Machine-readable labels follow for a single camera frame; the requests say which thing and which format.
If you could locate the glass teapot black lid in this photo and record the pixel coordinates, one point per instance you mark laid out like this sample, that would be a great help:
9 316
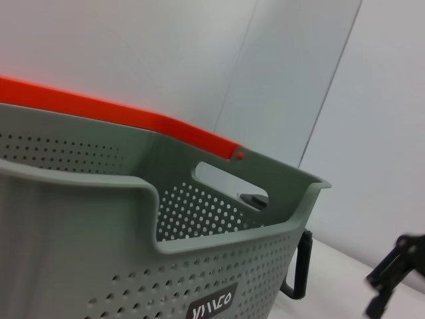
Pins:
303 262

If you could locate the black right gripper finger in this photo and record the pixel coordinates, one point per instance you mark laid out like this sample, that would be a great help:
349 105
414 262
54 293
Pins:
398 259
380 300

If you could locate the grey perforated storage basket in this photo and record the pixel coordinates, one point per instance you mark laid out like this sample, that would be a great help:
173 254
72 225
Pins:
83 239

